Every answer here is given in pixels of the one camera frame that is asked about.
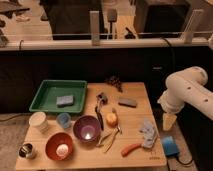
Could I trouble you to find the black handled kitchen tool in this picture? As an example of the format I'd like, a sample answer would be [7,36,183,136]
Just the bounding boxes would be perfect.
[95,92,108,130]

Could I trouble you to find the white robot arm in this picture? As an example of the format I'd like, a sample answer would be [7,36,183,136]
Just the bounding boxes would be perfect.
[157,66,213,131]

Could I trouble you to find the purple bowl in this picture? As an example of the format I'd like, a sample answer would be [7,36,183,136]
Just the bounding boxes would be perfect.
[73,115,101,142]

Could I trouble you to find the blue small cup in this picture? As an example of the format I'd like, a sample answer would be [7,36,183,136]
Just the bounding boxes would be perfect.
[56,113,71,129]

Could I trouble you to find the white horizontal rail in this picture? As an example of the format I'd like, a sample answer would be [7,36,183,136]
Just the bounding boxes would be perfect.
[0,37,209,51]

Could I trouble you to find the gray rectangular sponge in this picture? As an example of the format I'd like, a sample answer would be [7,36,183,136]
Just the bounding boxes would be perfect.
[118,98,137,108]

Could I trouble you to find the light blue cloth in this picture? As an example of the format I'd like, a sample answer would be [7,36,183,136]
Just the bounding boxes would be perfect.
[139,120,158,149]

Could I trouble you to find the blue sponge in tray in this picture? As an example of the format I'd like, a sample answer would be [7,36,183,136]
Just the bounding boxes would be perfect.
[56,95,74,107]

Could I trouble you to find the dark grape bunch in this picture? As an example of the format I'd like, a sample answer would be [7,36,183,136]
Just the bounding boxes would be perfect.
[105,76,122,92]

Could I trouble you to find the orange yellow ball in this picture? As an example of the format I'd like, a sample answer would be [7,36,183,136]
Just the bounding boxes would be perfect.
[106,113,118,127]

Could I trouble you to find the white paper cup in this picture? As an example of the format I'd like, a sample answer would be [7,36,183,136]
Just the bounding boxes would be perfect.
[29,112,48,133]

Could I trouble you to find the metal fork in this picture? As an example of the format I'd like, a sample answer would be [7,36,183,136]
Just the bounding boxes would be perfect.
[112,108,122,134]

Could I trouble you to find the red bowl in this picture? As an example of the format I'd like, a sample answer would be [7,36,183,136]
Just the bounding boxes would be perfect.
[45,132,73,161]

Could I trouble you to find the small metal cup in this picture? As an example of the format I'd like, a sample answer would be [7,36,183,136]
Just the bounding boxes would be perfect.
[18,143,36,159]

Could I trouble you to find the green plastic tray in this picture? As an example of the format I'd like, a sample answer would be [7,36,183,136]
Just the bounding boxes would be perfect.
[29,80,87,115]

